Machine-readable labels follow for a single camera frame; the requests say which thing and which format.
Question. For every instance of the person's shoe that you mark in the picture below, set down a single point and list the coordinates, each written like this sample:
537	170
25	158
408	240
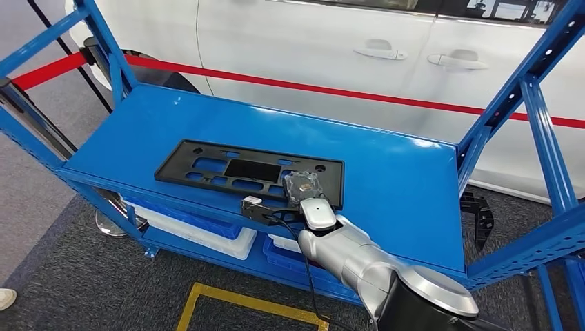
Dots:
7	299

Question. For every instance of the red barrier belt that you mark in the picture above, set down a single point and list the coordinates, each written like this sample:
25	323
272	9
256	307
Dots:
320	88

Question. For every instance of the black plastic plate frame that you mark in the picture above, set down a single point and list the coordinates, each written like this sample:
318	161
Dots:
175	165

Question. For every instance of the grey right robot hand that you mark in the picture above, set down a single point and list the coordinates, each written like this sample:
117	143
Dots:
304	187

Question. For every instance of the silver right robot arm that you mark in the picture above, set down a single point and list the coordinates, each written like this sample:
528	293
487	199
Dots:
356	260

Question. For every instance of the blue metal shelf rack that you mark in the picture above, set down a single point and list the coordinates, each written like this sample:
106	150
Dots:
388	205

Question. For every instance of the stanchion post with black head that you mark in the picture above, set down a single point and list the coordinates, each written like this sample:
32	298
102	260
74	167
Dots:
89	50

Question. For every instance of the black plastic bracket part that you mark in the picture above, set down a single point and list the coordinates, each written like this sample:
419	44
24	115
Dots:
482	219

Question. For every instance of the white car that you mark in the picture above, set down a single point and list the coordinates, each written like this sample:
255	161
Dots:
297	45

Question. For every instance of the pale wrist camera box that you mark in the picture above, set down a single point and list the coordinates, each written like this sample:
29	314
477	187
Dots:
252	200

